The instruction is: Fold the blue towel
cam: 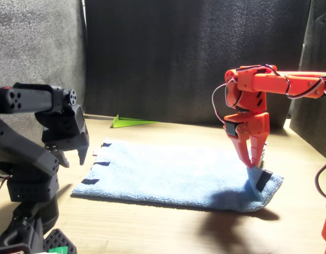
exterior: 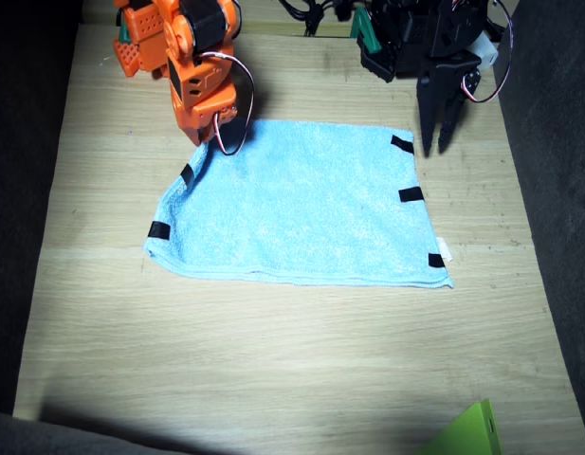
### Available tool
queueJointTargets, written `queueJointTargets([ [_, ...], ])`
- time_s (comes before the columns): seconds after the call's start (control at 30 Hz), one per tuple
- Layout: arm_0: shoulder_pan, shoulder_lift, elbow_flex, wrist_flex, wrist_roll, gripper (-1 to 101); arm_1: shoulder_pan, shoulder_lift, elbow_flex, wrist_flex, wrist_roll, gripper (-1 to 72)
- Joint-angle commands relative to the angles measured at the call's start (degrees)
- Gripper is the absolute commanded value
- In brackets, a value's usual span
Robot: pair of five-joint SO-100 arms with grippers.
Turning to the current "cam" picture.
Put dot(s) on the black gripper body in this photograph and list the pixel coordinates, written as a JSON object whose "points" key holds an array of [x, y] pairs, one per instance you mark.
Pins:
{"points": [[65, 129]]}

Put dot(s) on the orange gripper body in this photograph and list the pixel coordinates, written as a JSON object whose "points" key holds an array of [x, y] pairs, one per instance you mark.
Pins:
{"points": [[255, 124]]}

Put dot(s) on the light blue towel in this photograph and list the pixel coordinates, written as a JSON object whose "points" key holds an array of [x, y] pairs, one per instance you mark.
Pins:
{"points": [[165, 174]]}

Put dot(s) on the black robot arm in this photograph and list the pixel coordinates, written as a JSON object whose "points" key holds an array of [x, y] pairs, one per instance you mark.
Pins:
{"points": [[25, 158]]}

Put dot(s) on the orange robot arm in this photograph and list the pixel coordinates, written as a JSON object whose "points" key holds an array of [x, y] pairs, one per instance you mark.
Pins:
{"points": [[273, 83]]}

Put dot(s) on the lime green wedge box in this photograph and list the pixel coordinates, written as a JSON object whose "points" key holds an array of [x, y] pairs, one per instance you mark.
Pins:
{"points": [[125, 123]]}

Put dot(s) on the green table clamp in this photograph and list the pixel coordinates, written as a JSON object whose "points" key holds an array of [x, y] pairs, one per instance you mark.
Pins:
{"points": [[58, 250]]}

